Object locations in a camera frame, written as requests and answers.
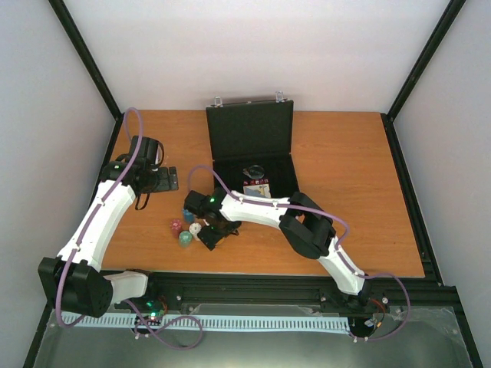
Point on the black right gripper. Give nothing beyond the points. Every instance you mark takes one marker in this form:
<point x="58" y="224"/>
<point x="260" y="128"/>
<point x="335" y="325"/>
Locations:
<point x="211" y="238"/>

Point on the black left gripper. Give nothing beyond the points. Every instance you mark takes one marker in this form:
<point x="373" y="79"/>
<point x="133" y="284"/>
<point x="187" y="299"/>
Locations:
<point x="173" y="185"/>

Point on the white poker chip stack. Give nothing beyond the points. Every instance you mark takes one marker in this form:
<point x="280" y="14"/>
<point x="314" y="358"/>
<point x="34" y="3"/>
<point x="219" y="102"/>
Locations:
<point x="195" y="229"/>

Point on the green poker chip stack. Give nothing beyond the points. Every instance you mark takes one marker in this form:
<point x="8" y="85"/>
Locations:
<point x="185" y="239"/>

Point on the blue poker chip stack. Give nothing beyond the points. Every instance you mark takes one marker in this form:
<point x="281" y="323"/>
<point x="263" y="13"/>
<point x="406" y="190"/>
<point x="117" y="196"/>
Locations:
<point x="188" y="216"/>

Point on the red poker chip stack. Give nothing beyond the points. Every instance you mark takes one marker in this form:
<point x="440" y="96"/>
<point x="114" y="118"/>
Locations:
<point x="176" y="227"/>

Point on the blue playing card deck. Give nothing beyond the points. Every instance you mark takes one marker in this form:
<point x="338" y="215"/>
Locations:
<point x="257" y="190"/>

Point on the clear round disc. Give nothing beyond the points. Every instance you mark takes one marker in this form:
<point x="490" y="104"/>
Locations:
<point x="254" y="172"/>

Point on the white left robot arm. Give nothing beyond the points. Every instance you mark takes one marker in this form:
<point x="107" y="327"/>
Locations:
<point x="72" y="281"/>

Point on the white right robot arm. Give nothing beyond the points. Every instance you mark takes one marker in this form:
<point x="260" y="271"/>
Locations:
<point x="308" y="230"/>

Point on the black poker set case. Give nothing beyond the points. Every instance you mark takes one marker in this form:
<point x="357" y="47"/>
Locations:
<point x="253" y="132"/>

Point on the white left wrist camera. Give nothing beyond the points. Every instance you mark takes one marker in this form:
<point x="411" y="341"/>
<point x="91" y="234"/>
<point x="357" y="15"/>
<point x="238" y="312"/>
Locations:
<point x="158" y="157"/>

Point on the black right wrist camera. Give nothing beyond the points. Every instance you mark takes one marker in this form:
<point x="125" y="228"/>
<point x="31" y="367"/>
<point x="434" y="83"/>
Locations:
<point x="196" y="203"/>

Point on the black aluminium frame rail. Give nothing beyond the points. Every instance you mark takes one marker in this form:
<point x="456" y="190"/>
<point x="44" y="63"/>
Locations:
<point x="177" y="290"/>

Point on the light blue slotted cable duct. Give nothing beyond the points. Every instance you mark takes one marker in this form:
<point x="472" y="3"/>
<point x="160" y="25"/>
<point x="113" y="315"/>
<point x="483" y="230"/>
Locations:
<point x="223" y="323"/>

